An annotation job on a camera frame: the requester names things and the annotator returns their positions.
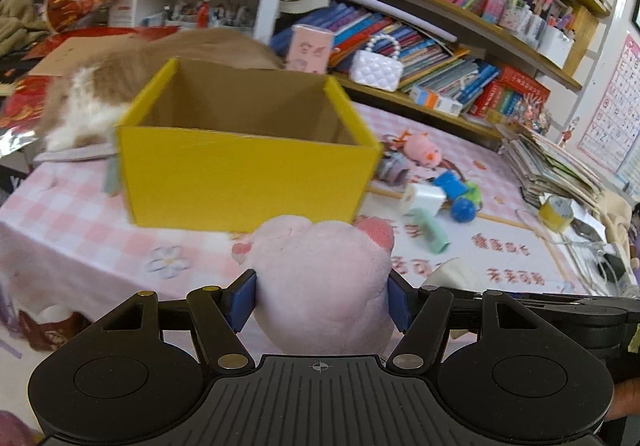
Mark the pink plush pig toy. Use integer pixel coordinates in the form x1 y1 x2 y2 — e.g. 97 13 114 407
232 215 395 356

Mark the pink plush chick toy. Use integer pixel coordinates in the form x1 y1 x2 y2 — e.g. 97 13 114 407
385 131 442 168

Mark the pink checkered table mat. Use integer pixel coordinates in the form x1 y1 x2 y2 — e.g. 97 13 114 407
0 100 591 327

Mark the blue fluffy pompom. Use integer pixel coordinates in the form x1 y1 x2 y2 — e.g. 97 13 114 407
433 170 468 201

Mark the pink sticker cup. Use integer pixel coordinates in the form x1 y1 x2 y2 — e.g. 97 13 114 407
285 24 334 74

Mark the mint green tube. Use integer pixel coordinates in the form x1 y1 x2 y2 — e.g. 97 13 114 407
409 208 450 254

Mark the wooden bookshelf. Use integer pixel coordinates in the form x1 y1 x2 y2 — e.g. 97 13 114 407
269 0 626 147

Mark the white quilted pearl handbag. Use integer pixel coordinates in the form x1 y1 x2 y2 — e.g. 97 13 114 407
349 33 404 92

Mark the orange white medicine box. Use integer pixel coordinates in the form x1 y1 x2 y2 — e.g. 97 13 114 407
409 85 463 117

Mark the stack of magazines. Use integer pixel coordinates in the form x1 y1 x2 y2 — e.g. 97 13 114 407
496 124 604 211

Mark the green blue tumbler toy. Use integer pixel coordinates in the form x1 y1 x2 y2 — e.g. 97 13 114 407
450 182 483 224

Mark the red book set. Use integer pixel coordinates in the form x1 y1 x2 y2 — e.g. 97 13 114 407
468 65 550 123

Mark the yellow cardboard box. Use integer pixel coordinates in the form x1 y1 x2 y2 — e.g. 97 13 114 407
116 59 383 232

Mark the orange white cat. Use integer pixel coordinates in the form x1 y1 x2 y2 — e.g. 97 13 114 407
35 28 282 152

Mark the grey purple toy car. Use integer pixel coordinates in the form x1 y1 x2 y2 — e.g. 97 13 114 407
375 151 411 186

